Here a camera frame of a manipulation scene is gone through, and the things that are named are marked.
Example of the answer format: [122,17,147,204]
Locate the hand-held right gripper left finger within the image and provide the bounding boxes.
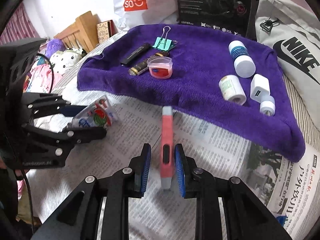
[31,143,152,240]

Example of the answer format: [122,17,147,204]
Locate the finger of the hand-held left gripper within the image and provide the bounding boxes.
[22,93,93,125]
[22,124,107,147]

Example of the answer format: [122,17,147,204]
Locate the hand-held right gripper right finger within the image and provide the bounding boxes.
[174,144,293,240]

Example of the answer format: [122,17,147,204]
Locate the colourful candy packet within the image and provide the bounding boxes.
[71,95,118,130]

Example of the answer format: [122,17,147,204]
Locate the pink utility knife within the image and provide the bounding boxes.
[160,106,173,190]

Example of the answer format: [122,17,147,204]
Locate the white charger plug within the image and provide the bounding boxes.
[250,74,271,103]

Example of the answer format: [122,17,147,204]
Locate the pink cloth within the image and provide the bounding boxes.
[22,64,63,93]

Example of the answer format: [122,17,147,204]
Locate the newspaper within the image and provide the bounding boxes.
[25,94,320,240]

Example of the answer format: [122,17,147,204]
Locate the pink curtain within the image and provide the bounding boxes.
[0,2,38,45]

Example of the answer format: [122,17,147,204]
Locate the purple plush toy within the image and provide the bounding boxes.
[46,39,66,59]

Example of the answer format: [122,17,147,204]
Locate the white spotted pillow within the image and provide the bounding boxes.
[49,48,87,75]

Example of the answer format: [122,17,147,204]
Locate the black and gold lighter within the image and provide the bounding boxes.
[129,58,150,76]

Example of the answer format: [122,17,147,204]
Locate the wooden headboard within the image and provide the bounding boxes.
[54,11,98,53]

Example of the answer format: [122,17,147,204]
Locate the brown notebook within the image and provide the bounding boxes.
[96,20,116,44]

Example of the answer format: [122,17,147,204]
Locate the red jar with clear lid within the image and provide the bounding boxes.
[147,56,173,80]

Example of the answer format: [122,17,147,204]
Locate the white tape roll green print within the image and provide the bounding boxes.
[219,75,247,103]

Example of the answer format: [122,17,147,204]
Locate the small white tape roll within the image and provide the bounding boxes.
[259,95,276,117]

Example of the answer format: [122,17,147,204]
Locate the purple towel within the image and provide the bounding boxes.
[77,24,306,163]

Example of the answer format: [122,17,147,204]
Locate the green binder clip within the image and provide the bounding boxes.
[152,26,178,51]

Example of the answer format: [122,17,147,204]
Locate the white bottle with blue label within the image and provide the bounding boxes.
[228,40,256,78]

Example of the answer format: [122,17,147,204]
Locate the white shopping bag orange logo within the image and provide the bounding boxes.
[112,0,179,30]

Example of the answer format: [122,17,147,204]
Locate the black headphone box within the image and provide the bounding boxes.
[174,0,253,39]

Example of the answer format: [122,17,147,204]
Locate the black triangular buckle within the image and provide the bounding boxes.
[260,19,279,33]

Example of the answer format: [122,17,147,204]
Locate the grey bag with black logo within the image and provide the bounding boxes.
[255,0,320,120]

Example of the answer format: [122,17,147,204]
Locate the black cable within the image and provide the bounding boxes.
[21,52,55,233]

